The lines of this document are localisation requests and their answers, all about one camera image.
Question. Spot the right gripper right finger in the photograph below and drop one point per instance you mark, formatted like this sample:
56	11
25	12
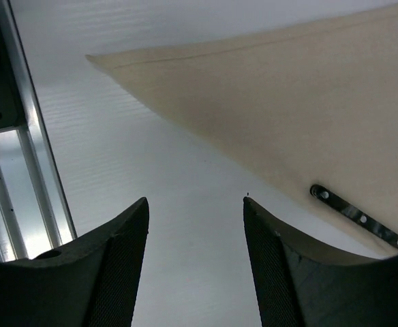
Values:
301	281

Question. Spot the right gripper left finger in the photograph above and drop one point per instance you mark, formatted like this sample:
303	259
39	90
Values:
90	281

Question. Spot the silver fork black handle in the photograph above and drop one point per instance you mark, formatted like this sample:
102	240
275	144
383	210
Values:
354	214

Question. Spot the beige cloth napkin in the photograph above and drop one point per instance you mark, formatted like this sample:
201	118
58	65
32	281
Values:
315	103

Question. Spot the aluminium mounting rail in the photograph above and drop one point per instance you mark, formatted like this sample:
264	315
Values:
34	215

